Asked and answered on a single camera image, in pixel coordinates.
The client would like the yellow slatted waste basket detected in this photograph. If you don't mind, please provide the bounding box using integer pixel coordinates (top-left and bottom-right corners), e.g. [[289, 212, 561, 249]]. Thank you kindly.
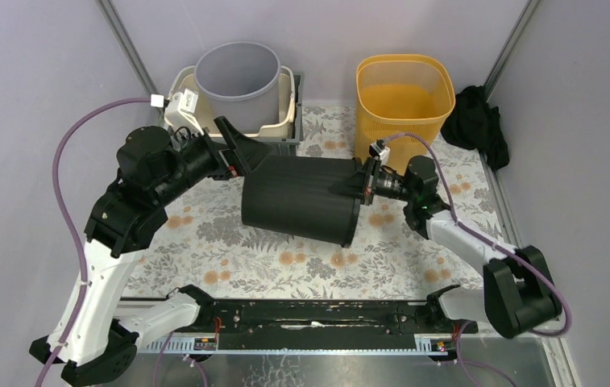
[[354, 54, 455, 160]]

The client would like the black ribbed waste bin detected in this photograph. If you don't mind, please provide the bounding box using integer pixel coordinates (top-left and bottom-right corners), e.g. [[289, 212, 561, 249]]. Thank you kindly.
[[241, 155, 361, 248]]

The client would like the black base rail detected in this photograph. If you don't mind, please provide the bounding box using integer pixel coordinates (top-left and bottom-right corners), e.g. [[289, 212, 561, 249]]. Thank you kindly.
[[118, 296, 481, 354]]

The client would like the aluminium frame post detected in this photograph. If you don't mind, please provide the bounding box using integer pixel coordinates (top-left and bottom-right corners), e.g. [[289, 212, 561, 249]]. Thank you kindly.
[[483, 0, 545, 100], [95, 0, 158, 94]]

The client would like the grey round plastic bin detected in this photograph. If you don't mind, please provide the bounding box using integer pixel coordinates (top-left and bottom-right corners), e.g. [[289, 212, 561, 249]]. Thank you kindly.
[[194, 41, 281, 134]]

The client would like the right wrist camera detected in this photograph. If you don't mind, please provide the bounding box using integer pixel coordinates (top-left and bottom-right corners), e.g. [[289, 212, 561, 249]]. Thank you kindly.
[[368, 139, 391, 165]]

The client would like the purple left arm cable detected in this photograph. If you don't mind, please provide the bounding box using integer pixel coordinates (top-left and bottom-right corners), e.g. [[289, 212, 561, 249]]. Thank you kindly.
[[33, 97, 154, 387]]

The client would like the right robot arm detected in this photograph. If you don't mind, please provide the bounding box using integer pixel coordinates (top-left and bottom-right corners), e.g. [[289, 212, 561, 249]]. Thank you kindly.
[[330, 156, 566, 339]]

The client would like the left aluminium frame post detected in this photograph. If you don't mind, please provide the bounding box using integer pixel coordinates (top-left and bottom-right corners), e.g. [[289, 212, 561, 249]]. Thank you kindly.
[[95, 0, 158, 94]]

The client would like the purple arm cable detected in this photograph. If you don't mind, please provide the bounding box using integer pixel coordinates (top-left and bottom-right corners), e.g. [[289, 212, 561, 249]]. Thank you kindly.
[[33, 97, 154, 387], [384, 132, 573, 338]]

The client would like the grey plastic crate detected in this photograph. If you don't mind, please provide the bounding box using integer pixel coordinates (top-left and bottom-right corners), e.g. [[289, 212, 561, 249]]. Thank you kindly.
[[159, 72, 305, 157]]

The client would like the black crumpled cloth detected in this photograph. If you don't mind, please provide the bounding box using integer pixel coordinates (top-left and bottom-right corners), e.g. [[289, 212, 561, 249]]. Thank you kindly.
[[441, 85, 510, 171]]

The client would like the floral patterned table mat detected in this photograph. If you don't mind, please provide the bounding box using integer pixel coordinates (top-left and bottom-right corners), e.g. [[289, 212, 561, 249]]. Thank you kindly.
[[124, 106, 504, 300]]

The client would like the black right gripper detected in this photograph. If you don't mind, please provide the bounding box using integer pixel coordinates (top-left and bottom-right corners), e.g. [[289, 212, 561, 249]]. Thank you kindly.
[[329, 156, 416, 206]]

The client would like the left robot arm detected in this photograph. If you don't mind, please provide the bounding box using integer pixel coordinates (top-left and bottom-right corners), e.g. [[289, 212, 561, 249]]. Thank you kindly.
[[30, 117, 271, 386]]

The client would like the right aluminium frame post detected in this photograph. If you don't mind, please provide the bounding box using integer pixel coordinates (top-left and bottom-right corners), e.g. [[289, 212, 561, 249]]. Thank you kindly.
[[483, 0, 545, 100]]

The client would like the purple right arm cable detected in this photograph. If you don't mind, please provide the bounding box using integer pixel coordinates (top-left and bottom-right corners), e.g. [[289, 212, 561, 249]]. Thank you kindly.
[[384, 132, 573, 338]]

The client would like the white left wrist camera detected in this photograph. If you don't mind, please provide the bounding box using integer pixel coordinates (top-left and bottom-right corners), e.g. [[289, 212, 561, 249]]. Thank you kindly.
[[164, 89, 204, 135]]

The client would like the cream perforated plastic basket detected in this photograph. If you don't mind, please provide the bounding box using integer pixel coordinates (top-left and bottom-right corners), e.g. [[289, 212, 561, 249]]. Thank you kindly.
[[168, 65, 297, 141]]

